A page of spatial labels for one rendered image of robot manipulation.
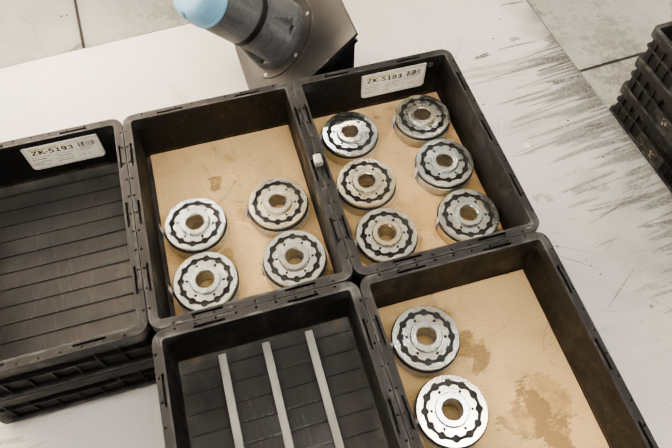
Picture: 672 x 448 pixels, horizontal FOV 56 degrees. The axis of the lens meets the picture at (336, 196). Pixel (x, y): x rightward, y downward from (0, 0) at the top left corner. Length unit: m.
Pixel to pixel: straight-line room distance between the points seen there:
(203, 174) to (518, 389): 0.64
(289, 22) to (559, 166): 0.63
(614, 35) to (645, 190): 1.45
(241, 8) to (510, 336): 0.75
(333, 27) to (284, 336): 0.60
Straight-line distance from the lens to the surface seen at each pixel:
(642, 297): 1.29
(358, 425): 0.96
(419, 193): 1.12
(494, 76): 1.50
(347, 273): 0.93
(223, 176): 1.15
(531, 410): 1.01
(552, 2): 2.85
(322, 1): 1.31
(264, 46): 1.29
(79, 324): 1.08
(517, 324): 1.04
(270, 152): 1.17
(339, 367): 0.98
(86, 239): 1.15
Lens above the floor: 1.77
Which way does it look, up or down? 58 degrees down
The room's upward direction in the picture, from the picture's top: straight up
